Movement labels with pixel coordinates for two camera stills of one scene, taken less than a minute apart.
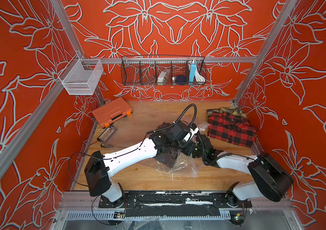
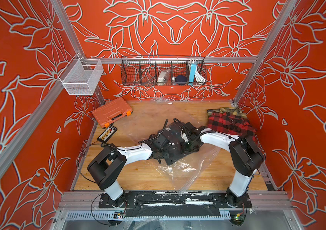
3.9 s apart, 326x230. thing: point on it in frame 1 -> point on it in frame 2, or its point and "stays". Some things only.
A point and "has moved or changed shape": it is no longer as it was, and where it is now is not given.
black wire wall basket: (163, 70) stays
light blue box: (192, 70) stays
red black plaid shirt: (236, 129) stays
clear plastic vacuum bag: (182, 162) has moved or changed shape
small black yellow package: (107, 134) stays
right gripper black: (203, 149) -> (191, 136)
